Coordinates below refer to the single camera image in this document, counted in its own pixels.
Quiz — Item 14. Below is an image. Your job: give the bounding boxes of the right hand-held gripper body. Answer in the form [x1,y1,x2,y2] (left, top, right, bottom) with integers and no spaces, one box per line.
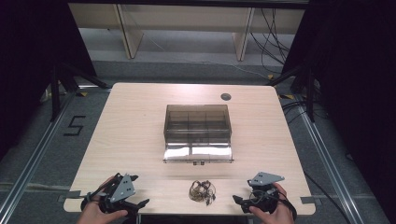
[242,171,286,215]

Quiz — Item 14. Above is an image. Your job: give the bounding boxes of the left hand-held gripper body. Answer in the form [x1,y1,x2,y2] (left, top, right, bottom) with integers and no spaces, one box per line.
[89,172,140,217]

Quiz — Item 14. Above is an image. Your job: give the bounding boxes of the person's right hand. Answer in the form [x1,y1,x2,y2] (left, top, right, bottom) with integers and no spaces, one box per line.
[247,182,296,224]

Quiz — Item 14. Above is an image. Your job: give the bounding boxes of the person's left hand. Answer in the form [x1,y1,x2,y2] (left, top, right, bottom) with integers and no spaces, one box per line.
[76,175,129,224]

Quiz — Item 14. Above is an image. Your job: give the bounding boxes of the grey tape strip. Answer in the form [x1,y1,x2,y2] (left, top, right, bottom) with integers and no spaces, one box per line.
[57,189,82,203]
[300,196,322,205]

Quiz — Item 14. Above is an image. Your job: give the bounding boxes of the smoky clear plastic compartment box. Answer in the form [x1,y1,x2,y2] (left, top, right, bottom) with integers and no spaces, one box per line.
[163,104,234,165]

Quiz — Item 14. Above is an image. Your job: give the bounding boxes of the black metal stand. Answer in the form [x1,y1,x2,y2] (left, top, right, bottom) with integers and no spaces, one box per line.
[265,64,318,123]
[49,61,112,123]

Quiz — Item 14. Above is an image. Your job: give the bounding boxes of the black curtain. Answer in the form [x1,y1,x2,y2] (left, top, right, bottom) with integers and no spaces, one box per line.
[280,0,396,217]
[0,0,98,161]

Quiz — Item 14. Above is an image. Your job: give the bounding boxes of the beige wooden shelf unit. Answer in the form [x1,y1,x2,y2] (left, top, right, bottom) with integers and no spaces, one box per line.
[67,3,306,62]

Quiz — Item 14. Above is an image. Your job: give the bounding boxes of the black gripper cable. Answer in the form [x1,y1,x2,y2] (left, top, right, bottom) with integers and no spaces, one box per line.
[277,189,298,221]

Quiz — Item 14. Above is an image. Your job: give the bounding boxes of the black floor cable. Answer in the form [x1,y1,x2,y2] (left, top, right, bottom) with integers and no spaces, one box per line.
[303,172,353,224]

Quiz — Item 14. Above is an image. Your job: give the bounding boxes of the silver metal floor rail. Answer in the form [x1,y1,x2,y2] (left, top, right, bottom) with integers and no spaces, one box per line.
[293,92,390,224]
[0,89,77,219]

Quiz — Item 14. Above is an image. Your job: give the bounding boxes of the black looped floor cables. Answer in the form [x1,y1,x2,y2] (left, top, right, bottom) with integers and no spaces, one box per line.
[280,98,329,126]

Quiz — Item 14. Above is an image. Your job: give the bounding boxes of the bundle of black hanging cables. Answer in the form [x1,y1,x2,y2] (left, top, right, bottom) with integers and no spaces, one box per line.
[249,7,293,77]

